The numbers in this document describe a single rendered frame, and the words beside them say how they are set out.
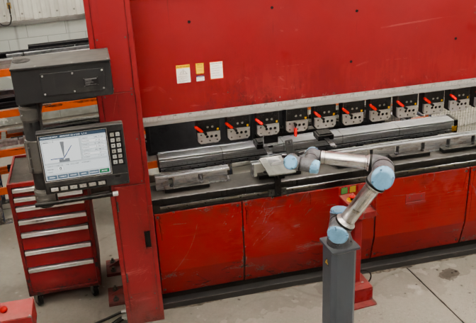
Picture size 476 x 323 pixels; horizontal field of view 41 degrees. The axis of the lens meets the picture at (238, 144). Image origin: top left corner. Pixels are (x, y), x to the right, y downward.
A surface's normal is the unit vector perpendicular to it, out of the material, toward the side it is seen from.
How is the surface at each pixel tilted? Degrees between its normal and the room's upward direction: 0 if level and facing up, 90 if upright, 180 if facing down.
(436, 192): 90
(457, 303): 0
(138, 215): 90
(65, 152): 90
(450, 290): 0
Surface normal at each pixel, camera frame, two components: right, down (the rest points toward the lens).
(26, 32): 0.32, 0.36
